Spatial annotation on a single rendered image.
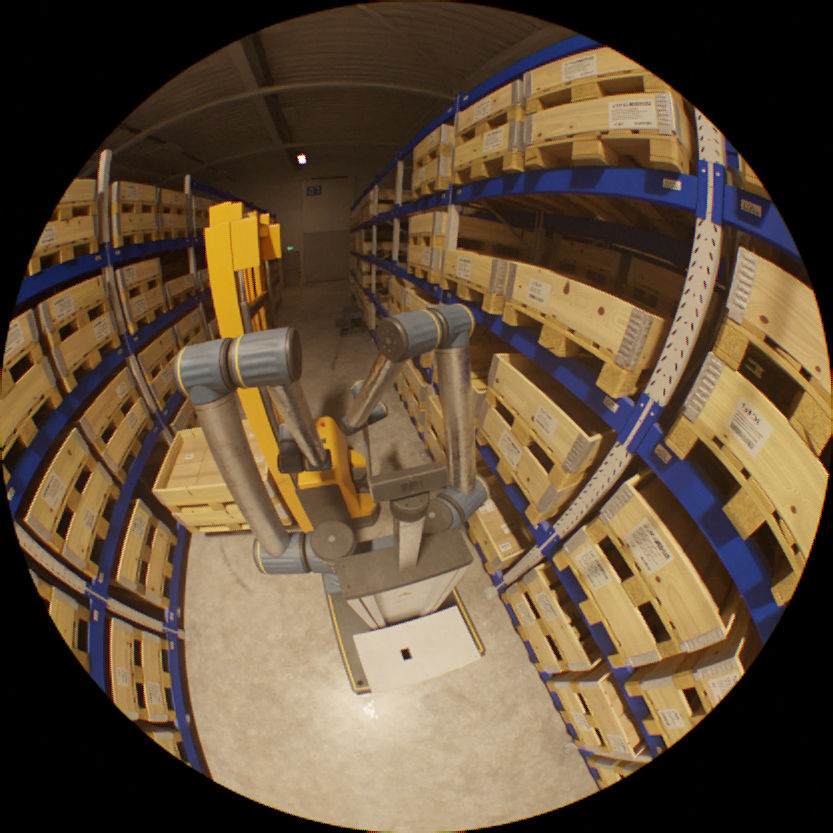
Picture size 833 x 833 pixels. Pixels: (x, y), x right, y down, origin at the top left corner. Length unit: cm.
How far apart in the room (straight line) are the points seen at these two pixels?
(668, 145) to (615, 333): 76
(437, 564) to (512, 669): 200
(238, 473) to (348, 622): 154
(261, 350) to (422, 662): 153
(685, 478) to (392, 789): 281
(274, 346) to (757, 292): 127
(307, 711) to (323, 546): 186
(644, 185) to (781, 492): 105
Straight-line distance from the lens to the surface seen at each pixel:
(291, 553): 119
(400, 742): 261
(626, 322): 102
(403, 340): 76
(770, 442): 95
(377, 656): 156
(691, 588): 117
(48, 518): 224
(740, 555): 115
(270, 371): 67
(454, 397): 101
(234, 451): 85
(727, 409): 94
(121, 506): 269
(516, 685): 268
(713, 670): 140
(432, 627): 158
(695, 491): 108
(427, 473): 43
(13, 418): 218
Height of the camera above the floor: 246
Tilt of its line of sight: 38 degrees down
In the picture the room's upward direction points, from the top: 4 degrees clockwise
